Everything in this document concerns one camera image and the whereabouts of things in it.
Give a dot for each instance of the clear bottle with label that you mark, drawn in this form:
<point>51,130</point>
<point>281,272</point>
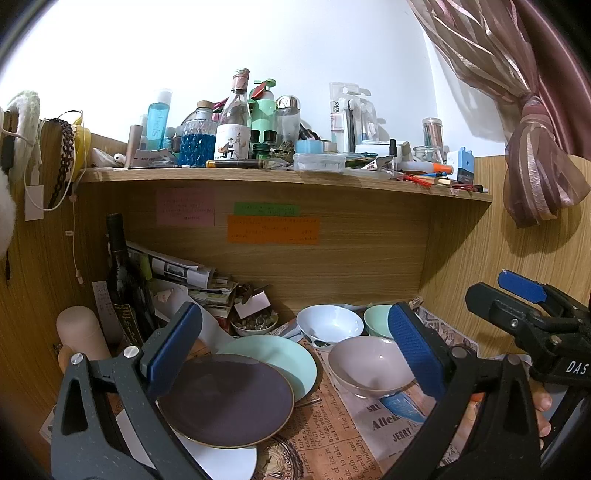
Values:
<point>233,129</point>

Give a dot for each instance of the white bowl with dark spots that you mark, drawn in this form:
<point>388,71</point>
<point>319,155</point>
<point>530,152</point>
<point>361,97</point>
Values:
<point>323,326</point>

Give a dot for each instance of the mint green bowl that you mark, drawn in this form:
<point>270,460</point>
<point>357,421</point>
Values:
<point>376,319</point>

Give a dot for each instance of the green sticky note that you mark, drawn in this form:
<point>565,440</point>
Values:
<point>266,209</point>

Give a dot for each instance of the vintage newspaper print mat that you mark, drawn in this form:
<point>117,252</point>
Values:
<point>320,441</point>

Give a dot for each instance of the wooden shelf board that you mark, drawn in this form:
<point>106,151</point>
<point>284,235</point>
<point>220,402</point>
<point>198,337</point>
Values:
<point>377,181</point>

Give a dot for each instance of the blue pencil sharpener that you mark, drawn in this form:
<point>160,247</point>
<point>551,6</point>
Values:
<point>462,163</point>

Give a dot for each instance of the orange sticky note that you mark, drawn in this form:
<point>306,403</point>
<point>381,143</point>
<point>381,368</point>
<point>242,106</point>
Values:
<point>272,230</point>

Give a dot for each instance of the white folded card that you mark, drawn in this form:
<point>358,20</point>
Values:
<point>254,305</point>

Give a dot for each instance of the dark purple plate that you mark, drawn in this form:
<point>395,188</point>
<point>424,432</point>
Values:
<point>228,401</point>

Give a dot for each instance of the mint green plate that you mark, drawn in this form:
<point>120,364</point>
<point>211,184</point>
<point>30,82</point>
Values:
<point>290,358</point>

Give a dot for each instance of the clear plastic box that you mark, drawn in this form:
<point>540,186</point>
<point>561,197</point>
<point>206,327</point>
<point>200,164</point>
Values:
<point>320,162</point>

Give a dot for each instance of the light blue toner bottle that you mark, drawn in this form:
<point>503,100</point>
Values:
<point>157,116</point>

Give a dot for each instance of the right hand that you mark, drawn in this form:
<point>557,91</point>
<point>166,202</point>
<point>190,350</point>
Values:
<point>542,403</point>

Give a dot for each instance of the toothbrush blister pack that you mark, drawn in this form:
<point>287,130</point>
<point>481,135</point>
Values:
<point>346,115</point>

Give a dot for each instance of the pink mug with handle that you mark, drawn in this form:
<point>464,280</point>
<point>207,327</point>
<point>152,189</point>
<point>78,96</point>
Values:
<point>80,332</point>

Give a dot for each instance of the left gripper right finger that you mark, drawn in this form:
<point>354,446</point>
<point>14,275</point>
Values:
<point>504,440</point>

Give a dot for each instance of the jar of sticks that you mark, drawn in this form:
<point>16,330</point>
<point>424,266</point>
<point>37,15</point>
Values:
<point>433,132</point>

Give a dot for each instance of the blue liquid glass bottle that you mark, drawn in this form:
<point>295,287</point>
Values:
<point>197,139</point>

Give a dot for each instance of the dark wine bottle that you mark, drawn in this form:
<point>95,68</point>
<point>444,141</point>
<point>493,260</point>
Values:
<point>127,287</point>

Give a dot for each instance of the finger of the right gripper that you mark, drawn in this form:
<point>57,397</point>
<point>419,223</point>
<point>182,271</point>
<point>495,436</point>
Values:
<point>501,310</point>
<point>521,286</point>

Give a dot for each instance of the green spray bottle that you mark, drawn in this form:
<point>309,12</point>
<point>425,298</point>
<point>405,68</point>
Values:
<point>263,114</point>

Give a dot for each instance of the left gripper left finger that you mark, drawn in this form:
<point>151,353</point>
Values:
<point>86,440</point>

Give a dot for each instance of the white paper sheet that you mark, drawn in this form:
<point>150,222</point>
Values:
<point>168,297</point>

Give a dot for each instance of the pink striped curtain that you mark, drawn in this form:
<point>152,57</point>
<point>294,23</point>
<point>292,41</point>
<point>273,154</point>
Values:
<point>515,52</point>

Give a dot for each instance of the pinkish grey bowl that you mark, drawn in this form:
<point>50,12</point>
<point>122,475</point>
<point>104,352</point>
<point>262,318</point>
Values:
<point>370,367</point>

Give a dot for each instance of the small bowl of trinkets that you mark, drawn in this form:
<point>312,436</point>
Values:
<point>256,324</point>

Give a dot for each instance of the silver cap glass jar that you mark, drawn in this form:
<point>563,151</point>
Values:
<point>288,119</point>

